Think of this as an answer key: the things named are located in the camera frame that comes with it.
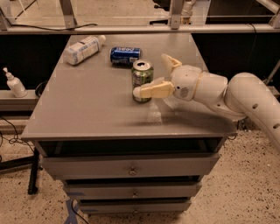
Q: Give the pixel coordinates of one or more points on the grey drawer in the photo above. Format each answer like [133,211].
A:
[115,207]
[132,166]
[132,190]

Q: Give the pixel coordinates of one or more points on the white plastic bottle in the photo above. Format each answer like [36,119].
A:
[84,49]

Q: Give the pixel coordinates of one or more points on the grey drawer cabinet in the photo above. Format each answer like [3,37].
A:
[88,111]

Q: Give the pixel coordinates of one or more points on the blue Pepsi can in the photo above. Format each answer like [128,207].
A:
[124,56]

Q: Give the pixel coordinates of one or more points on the white pump dispenser bottle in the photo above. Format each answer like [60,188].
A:
[15,84]

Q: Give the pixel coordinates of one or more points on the top grey drawer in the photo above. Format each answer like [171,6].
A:
[132,166]

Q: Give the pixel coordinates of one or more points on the upper metal frame rail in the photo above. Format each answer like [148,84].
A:
[103,30]

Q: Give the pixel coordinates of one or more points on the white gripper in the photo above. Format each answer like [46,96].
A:
[185,81]

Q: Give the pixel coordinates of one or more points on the middle grey drawer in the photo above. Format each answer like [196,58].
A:
[132,190]

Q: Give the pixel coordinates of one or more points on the bottom grey drawer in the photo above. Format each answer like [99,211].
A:
[115,207]

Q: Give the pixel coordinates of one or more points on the green soda can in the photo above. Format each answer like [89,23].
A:
[142,73]

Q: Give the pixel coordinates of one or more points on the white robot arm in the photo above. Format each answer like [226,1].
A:
[245,95]

